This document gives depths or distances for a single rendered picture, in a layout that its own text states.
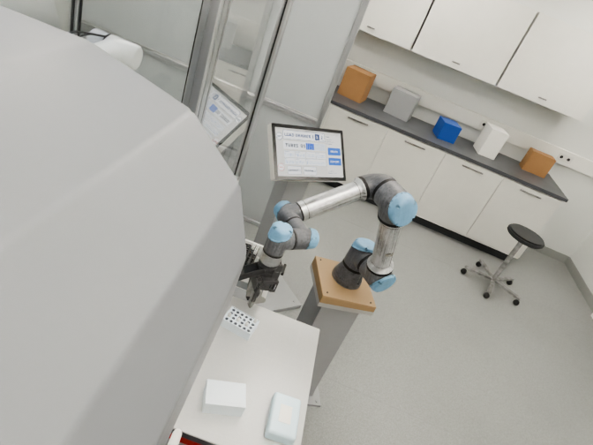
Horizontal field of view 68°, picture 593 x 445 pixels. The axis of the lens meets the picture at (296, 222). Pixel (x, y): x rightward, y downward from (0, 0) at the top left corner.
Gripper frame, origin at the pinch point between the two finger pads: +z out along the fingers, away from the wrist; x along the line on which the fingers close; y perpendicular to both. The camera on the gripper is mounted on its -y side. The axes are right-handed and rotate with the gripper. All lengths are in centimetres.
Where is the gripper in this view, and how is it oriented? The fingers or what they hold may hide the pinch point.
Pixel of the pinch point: (247, 301)
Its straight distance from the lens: 166.6
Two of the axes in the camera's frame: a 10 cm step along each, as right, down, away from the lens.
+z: -3.3, 8.0, 5.0
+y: 9.1, 1.2, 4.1
